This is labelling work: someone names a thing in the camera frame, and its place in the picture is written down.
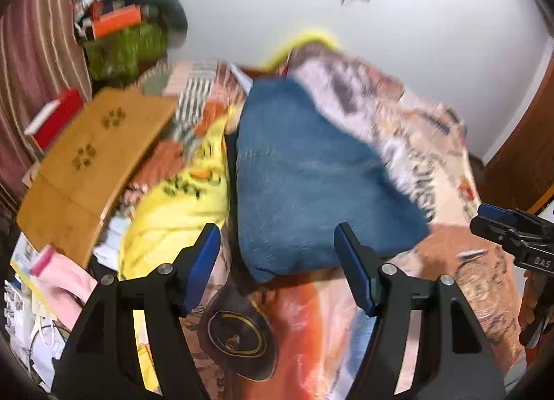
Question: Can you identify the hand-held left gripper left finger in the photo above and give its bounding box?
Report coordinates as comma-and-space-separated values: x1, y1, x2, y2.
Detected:
51, 222, 222, 400

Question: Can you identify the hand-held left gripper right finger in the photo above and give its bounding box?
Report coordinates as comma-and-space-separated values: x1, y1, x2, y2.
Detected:
333, 222, 507, 400

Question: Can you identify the orange box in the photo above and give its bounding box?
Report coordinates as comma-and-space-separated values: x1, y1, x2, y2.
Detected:
92, 5, 142, 39

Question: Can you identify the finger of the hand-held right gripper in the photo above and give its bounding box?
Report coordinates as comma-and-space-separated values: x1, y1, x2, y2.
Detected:
471, 217, 527, 251
478, 204, 518, 228

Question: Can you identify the yellow garment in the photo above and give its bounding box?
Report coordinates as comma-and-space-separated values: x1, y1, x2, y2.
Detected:
118, 112, 230, 396

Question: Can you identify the pile of papers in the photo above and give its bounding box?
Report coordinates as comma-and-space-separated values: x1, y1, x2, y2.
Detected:
4, 231, 65, 383

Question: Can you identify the wooden lap table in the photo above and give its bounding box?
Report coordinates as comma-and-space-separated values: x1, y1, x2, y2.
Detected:
16, 87, 179, 268

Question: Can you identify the person's right hand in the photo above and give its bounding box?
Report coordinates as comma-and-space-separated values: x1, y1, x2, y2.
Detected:
518, 269, 548, 349

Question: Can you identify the newspaper print blanket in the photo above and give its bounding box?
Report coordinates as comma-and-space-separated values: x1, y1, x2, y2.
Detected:
121, 47, 526, 400

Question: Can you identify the red box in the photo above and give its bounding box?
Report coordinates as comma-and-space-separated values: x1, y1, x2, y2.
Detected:
24, 89, 85, 150

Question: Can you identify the yellow pillow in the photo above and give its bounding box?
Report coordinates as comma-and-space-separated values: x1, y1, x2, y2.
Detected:
264, 29, 340, 69

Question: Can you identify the pink cloth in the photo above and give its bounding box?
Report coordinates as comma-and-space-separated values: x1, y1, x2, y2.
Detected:
30, 245, 98, 331

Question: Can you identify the blue denim jacket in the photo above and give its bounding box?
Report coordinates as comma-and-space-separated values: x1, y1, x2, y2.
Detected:
236, 78, 430, 284

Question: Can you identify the grey plush cushion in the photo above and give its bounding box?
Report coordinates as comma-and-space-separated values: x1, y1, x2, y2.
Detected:
130, 0, 189, 33

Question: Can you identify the brown wooden door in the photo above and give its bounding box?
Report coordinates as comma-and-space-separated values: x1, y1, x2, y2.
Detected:
482, 41, 554, 214

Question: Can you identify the striped red curtain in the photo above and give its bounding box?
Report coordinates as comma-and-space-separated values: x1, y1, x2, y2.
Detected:
0, 0, 93, 210

